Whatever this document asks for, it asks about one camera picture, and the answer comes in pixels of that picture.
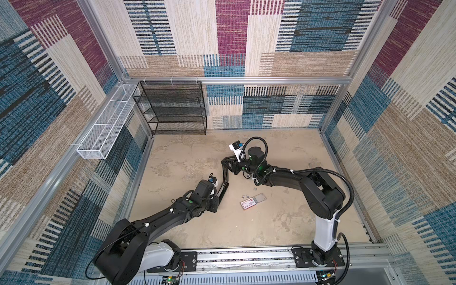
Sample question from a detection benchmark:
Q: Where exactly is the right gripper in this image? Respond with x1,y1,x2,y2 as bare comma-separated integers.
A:
220,155,257,176

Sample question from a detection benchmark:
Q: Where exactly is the red white staple box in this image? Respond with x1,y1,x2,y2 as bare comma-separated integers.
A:
240,198,257,210

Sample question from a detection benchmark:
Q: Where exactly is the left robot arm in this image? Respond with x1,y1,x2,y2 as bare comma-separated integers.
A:
92,177,229,285

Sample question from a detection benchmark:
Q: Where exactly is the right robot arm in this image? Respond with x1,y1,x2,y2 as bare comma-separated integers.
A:
222,147,347,266

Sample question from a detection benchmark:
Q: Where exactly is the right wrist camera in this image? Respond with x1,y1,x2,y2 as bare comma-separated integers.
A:
229,141,245,163

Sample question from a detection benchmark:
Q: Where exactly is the black corrugated cable conduit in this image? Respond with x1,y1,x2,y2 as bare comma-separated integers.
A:
240,137,355,285

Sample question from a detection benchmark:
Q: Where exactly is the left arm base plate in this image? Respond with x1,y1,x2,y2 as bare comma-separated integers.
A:
146,251,198,274

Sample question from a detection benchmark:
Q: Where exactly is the black wire shelf rack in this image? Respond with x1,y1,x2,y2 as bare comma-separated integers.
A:
133,81,207,135

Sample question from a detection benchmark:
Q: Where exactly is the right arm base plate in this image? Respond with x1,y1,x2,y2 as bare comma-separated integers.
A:
291,245,346,268

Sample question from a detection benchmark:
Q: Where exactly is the white wire mesh basket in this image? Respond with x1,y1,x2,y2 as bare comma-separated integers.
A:
77,84,137,160

